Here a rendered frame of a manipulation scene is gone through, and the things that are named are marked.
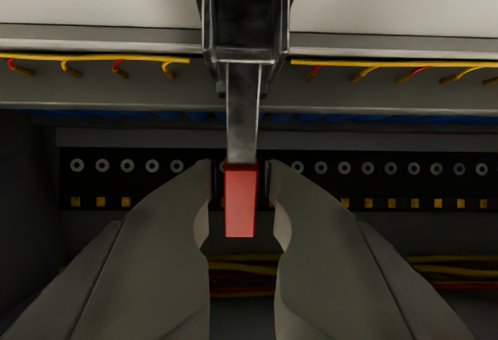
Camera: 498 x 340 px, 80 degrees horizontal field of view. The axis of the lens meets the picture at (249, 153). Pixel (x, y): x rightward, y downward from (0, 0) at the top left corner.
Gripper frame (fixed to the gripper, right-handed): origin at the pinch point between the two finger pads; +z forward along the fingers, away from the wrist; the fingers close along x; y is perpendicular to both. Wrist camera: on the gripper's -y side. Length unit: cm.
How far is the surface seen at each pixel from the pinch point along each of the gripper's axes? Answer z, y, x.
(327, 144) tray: 11.4, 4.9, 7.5
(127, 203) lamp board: 9.1, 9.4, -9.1
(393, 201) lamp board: 9.3, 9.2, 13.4
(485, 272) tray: 6.1, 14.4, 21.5
